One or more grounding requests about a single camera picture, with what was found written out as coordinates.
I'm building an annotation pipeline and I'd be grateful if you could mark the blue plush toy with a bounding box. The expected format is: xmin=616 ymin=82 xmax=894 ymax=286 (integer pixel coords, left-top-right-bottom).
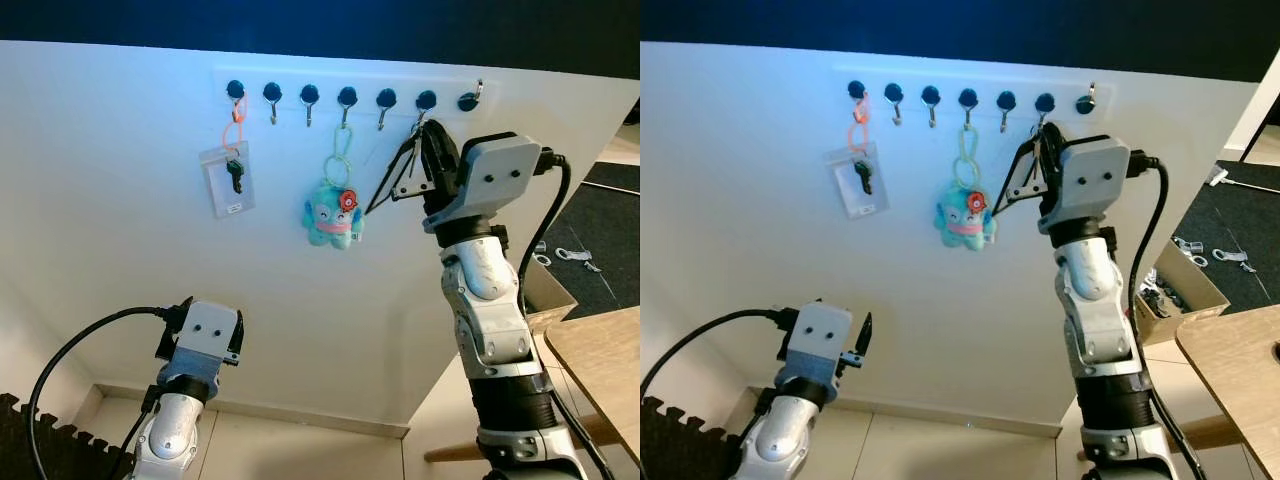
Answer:
xmin=934 ymin=180 xmax=999 ymax=252
xmin=304 ymin=178 xmax=364 ymax=252

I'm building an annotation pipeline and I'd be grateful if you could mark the wooden baseboard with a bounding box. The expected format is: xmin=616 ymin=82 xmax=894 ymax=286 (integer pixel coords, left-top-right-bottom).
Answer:
xmin=95 ymin=383 xmax=413 ymax=441

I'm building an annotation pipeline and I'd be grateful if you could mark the clear plastic key pouch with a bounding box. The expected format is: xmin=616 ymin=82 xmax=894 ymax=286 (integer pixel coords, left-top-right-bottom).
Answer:
xmin=197 ymin=140 xmax=257 ymax=220
xmin=823 ymin=143 xmax=892 ymax=222

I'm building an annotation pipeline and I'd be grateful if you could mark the cardboard box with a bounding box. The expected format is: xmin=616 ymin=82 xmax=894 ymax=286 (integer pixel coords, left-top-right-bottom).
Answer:
xmin=1135 ymin=238 xmax=1233 ymax=349
xmin=520 ymin=255 xmax=581 ymax=336

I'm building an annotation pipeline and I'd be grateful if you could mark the black floor mat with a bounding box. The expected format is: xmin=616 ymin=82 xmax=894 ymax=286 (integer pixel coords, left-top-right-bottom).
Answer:
xmin=540 ymin=160 xmax=641 ymax=321
xmin=1165 ymin=160 xmax=1280 ymax=316

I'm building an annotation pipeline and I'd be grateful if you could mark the black foam puzzle mat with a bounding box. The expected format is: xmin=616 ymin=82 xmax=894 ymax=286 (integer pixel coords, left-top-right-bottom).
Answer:
xmin=0 ymin=393 xmax=136 ymax=480
xmin=640 ymin=396 xmax=763 ymax=480

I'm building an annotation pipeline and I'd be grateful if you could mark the wooden table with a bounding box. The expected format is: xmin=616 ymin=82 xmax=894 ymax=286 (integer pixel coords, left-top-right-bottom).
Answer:
xmin=1175 ymin=305 xmax=1280 ymax=480
xmin=545 ymin=305 xmax=641 ymax=466

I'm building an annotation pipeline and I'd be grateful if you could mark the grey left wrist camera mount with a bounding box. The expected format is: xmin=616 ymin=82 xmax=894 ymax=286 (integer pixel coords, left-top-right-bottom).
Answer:
xmin=172 ymin=298 xmax=241 ymax=387
xmin=783 ymin=300 xmax=856 ymax=389

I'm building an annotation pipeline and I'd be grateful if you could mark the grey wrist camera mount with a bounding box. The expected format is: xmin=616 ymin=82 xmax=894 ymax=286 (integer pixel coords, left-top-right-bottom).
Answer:
xmin=1040 ymin=135 xmax=1136 ymax=237
xmin=432 ymin=133 xmax=546 ymax=234
xmin=783 ymin=300 xmax=856 ymax=389
xmin=172 ymin=298 xmax=241 ymax=387

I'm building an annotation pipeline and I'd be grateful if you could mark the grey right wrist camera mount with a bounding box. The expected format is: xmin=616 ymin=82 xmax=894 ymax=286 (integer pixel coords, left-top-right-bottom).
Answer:
xmin=1040 ymin=135 xmax=1136 ymax=237
xmin=432 ymin=133 xmax=546 ymax=234

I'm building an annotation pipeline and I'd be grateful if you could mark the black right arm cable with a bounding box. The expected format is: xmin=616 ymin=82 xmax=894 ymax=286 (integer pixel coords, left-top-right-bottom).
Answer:
xmin=515 ymin=148 xmax=619 ymax=480
xmin=1125 ymin=148 xmax=1209 ymax=480

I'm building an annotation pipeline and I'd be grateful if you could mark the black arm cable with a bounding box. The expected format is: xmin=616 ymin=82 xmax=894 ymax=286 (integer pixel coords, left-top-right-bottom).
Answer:
xmin=640 ymin=306 xmax=796 ymax=403
xmin=515 ymin=148 xmax=619 ymax=480
xmin=27 ymin=304 xmax=176 ymax=480
xmin=1125 ymin=148 xmax=1209 ymax=480

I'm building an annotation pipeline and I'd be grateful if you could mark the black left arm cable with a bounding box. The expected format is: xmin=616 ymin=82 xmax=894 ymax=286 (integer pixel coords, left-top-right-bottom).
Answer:
xmin=27 ymin=304 xmax=176 ymax=480
xmin=640 ymin=306 xmax=796 ymax=403

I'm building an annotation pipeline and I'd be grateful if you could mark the white hook rail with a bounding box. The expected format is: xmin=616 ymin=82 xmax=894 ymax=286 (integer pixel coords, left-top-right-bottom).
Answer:
xmin=213 ymin=65 xmax=493 ymax=119
xmin=835 ymin=65 xmax=1117 ymax=119

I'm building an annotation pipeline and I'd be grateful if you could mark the orange plastic chain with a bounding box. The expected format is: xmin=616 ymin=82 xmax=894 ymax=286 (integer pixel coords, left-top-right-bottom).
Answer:
xmin=847 ymin=93 xmax=872 ymax=156
xmin=221 ymin=93 xmax=250 ymax=153

